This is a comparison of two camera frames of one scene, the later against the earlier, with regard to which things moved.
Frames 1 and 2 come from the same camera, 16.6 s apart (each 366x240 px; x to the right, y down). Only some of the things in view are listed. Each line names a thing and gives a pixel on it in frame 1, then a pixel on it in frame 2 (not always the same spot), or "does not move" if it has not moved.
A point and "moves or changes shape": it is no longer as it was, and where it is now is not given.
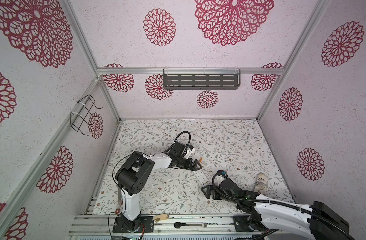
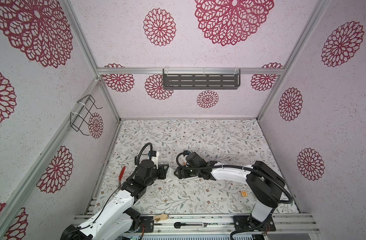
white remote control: (201, 177) moves or changes shape
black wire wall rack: (81, 114) does not move
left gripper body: (183, 162) -> (154, 177)
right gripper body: (219, 195) -> (190, 172)
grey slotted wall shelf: (201, 78) does not move
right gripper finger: (210, 190) -> (180, 172)
